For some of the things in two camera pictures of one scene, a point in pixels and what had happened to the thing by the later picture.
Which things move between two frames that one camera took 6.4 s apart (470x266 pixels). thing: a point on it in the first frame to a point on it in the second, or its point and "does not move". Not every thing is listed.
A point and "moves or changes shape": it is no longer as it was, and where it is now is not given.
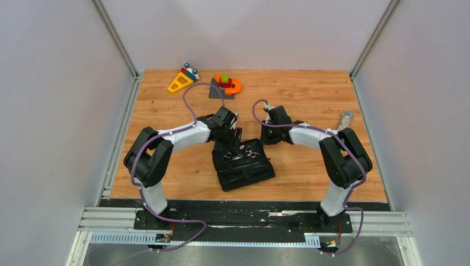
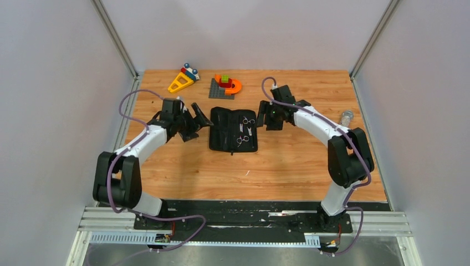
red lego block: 225,85 does not move
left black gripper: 234,145 to 199,121
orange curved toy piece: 230,91 does not move
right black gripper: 264,139 to 264,107
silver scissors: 249,149 to 248,123
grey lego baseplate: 214,93 does not move
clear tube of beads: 347,116 does not move
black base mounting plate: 197,222 does not move
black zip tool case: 248,165 moves or changes shape
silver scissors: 229,155 to 239,140
